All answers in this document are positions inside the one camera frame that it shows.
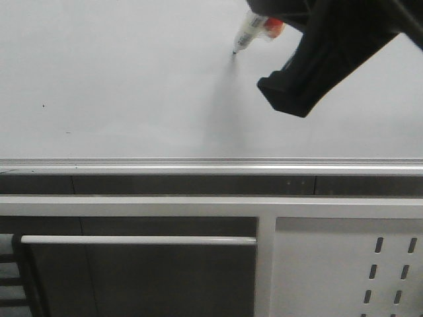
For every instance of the white horizontal rod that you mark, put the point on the white horizontal rod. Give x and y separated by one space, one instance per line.
141 240

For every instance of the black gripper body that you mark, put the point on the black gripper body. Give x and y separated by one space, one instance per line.
376 17

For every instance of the white whiteboard marker pen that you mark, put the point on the white whiteboard marker pen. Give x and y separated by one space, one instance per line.
250 28

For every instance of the black slatted chair back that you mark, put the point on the black slatted chair back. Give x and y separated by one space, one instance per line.
18 295

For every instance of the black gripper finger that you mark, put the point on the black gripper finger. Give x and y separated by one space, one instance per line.
295 13
326 55

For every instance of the red round magnet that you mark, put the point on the red round magnet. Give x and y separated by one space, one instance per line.
272 28

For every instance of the large white whiteboard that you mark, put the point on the large white whiteboard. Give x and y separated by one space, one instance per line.
153 86

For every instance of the white metal stand frame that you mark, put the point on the white metal stand frame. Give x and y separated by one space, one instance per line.
266 209

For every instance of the white perforated metal panel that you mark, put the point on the white perforated metal panel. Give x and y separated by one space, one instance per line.
347 267

